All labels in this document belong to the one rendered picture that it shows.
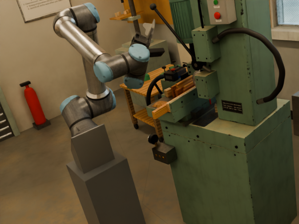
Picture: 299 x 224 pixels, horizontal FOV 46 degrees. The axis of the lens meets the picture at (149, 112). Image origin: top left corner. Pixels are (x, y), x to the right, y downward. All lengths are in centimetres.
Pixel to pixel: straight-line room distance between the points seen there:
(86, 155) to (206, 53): 97
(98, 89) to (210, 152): 79
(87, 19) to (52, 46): 276
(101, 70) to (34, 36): 322
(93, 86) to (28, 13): 253
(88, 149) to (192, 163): 63
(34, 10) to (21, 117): 132
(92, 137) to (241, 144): 89
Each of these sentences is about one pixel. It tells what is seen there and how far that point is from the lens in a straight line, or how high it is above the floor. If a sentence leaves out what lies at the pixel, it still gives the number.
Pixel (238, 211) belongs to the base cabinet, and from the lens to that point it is 202.
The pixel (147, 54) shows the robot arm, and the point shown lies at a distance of 147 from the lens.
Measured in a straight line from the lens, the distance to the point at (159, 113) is 179.
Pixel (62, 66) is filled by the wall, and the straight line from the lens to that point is 474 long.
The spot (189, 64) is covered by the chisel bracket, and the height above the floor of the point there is 106.
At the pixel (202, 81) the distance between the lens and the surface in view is 170.
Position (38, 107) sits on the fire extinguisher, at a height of 26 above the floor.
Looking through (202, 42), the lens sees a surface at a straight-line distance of 163.
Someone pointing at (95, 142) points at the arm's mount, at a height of 71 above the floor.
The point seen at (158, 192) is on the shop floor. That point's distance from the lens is 277.
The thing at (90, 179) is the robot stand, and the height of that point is 54.
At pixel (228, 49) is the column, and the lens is 167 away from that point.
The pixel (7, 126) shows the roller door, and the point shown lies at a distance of 465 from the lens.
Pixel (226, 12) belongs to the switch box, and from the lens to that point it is 154.
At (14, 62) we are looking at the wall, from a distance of 456.
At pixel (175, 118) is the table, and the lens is 183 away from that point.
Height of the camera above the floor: 165
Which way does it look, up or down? 24 degrees down
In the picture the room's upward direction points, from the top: 14 degrees counter-clockwise
